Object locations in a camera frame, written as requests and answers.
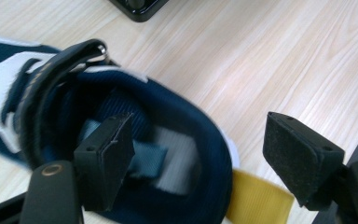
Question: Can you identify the navy and white sneaker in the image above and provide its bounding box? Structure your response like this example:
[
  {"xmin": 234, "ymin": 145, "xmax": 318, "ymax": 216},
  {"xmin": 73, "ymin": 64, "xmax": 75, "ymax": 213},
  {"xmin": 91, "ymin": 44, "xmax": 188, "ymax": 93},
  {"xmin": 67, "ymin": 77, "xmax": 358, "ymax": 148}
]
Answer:
[{"xmin": 0, "ymin": 35, "xmax": 296, "ymax": 224}]

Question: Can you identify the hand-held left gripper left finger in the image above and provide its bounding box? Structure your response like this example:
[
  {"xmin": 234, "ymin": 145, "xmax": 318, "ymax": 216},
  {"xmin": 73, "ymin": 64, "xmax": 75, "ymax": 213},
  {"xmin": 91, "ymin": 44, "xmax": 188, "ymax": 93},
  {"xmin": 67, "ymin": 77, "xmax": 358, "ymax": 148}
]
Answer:
[{"xmin": 73, "ymin": 112, "xmax": 136, "ymax": 212}]

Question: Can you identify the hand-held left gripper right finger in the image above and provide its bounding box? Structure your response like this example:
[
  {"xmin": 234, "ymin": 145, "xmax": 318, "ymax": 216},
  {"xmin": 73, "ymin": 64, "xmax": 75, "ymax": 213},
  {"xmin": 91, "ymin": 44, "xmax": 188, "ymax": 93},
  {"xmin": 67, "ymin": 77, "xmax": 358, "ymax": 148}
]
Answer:
[{"xmin": 262, "ymin": 111, "xmax": 345, "ymax": 212}]

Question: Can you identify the red and black shoe rack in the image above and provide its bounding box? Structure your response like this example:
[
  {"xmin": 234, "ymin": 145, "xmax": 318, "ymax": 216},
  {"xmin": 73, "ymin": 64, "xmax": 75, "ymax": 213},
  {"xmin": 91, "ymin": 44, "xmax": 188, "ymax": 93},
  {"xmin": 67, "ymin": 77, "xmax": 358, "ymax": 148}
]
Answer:
[{"xmin": 108, "ymin": 0, "xmax": 171, "ymax": 23}]

